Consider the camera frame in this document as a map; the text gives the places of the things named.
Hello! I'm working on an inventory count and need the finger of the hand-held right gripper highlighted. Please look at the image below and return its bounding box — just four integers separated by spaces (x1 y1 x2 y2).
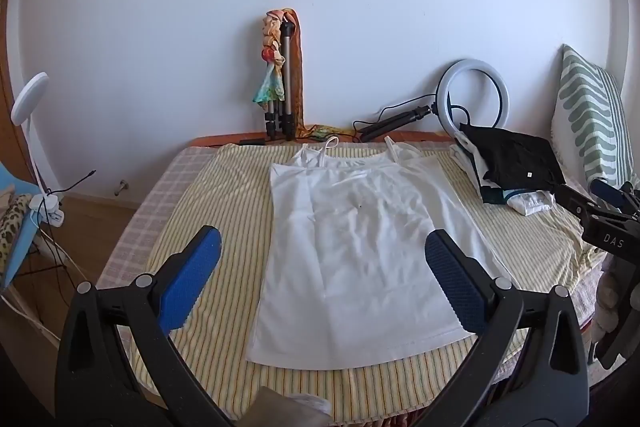
590 178 640 214
554 183 601 228

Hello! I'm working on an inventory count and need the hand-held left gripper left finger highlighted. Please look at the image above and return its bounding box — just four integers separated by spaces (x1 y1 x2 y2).
55 225 236 427

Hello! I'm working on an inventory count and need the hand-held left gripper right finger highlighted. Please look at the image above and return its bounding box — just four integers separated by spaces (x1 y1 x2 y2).
424 229 591 427

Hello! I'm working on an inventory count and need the white camisole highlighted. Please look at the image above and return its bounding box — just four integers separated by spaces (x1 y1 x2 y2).
246 136 506 370

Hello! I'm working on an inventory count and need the white folded garment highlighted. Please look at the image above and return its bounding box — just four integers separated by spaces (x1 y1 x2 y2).
450 138 557 216

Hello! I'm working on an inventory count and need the yellow striped sheet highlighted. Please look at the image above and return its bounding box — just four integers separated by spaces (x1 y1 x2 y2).
145 142 608 425

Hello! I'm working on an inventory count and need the beige fluffy cloth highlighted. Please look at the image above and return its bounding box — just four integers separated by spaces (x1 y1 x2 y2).
589 252 623 360

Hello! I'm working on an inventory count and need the black folded garment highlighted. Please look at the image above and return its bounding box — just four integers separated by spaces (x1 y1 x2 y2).
459 123 567 194

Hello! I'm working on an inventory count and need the green patterned pillow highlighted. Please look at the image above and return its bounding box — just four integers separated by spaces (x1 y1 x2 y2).
550 44 636 188

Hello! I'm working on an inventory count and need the teal folded garment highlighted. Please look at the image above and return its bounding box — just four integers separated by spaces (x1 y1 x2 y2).
479 186 522 206

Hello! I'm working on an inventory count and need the grey cloth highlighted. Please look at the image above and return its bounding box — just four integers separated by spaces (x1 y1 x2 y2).
235 386 333 427

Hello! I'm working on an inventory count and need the white power strip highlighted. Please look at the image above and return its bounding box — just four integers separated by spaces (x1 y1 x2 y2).
29 193 65 226

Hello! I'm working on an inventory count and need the blue board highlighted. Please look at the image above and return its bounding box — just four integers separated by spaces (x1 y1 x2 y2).
0 164 43 289

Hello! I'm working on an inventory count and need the leopard print cloth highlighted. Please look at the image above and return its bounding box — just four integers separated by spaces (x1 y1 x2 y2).
0 196 32 249

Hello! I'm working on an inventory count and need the colourful patterned scarf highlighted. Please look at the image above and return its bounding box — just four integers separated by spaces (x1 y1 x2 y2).
252 9 288 110

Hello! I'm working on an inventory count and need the silver folded tripod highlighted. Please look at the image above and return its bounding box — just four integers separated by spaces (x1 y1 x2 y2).
264 21 296 142

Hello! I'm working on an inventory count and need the orange scarf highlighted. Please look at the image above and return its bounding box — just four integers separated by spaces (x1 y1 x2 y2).
282 8 346 142

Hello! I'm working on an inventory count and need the white desk lamp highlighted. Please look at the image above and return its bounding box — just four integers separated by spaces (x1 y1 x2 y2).
11 73 53 208

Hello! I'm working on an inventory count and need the thin black cable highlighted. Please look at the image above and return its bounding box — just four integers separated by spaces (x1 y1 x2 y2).
50 170 97 196

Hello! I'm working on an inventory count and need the white ring light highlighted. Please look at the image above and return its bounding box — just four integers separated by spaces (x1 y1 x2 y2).
437 58 512 140

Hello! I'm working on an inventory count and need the black ring light stand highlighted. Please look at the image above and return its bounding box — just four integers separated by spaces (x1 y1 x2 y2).
359 106 432 144

